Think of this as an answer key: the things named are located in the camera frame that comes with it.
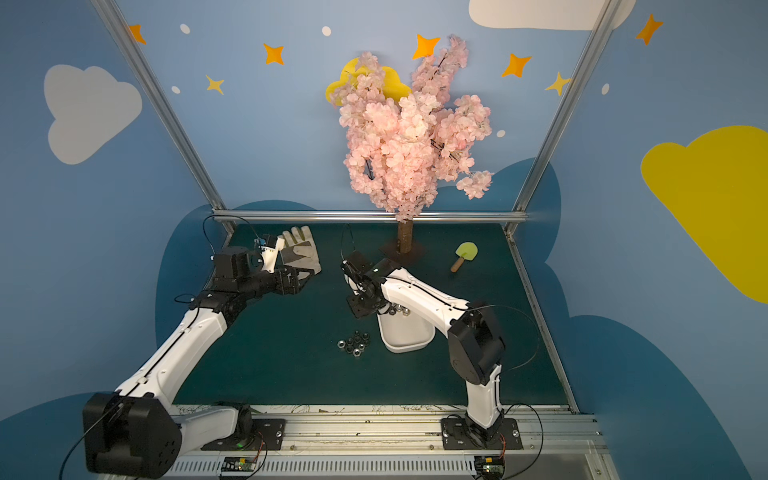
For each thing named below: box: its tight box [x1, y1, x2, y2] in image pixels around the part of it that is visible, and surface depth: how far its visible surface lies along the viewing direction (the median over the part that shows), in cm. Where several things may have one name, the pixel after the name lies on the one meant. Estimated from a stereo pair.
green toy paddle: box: [450, 242, 478, 273], surface depth 117 cm
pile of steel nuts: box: [337, 330, 370, 358], surface depth 92 cm
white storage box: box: [377, 313, 436, 353], surface depth 93 cm
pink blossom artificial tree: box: [332, 36, 493, 254], surface depth 72 cm
